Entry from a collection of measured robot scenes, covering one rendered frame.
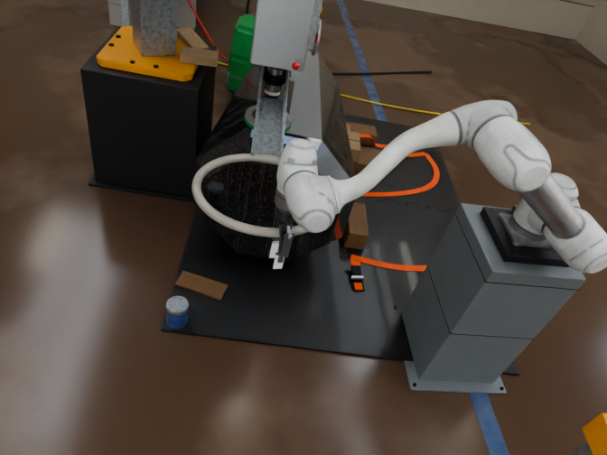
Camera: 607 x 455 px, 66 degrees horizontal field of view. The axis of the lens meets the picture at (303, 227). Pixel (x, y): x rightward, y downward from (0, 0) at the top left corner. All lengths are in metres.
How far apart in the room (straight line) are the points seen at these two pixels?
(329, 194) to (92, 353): 1.47
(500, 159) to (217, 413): 1.50
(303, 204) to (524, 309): 1.24
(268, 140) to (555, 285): 1.25
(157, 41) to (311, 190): 1.77
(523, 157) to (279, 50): 1.07
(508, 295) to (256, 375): 1.13
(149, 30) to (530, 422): 2.70
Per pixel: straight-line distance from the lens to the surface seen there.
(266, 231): 1.44
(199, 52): 2.77
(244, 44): 4.07
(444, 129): 1.40
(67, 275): 2.62
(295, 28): 1.95
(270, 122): 1.99
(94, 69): 2.73
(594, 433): 1.31
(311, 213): 1.14
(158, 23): 2.74
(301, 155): 1.26
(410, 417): 2.34
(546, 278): 2.01
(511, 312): 2.13
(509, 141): 1.32
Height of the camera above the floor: 1.94
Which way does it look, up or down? 42 degrees down
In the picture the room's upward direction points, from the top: 14 degrees clockwise
